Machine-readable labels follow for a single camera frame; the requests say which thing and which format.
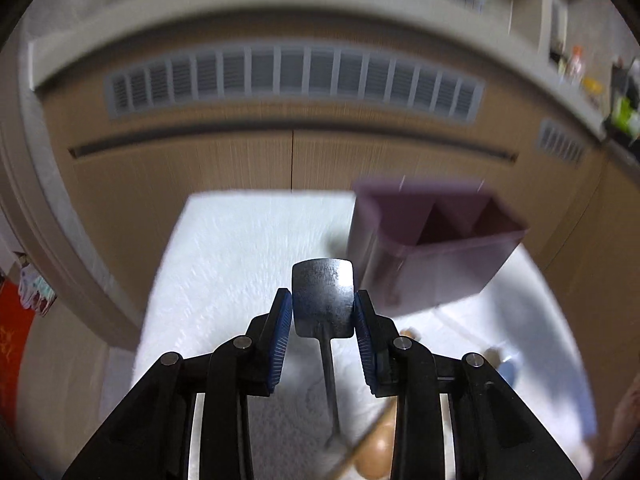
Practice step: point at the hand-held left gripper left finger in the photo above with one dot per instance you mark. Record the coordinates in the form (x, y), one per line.
(282, 340)

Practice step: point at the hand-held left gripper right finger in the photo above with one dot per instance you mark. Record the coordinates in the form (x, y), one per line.
(364, 345)

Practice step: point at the small metal spatula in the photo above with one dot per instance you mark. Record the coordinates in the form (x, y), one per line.
(322, 300)

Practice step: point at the purple plastic utensil holder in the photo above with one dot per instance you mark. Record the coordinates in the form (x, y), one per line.
(450, 275)

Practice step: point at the white textured towel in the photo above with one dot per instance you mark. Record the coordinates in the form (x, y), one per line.
(225, 270)

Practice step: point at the wooden spoon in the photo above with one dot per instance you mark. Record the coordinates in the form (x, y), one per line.
(375, 452)

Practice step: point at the blue slotted spatula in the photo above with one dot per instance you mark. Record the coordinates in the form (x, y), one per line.
(507, 372)

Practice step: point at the wooden kitchen cabinet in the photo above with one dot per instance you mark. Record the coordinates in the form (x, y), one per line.
(200, 165)

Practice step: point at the patterned hanging cloth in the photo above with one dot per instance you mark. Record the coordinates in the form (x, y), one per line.
(35, 290)

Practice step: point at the large grey vent grille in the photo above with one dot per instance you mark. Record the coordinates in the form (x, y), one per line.
(295, 72)

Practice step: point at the red panel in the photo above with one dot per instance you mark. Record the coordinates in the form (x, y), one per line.
(12, 340)

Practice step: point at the small grey vent grille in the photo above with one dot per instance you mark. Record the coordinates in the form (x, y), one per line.
(561, 141)

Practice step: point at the white stone countertop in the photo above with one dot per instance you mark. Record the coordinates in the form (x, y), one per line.
(310, 15)

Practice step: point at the bottles on countertop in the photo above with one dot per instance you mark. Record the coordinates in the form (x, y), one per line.
(625, 110)

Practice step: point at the clear bottle orange cap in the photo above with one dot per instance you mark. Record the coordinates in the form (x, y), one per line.
(576, 65)

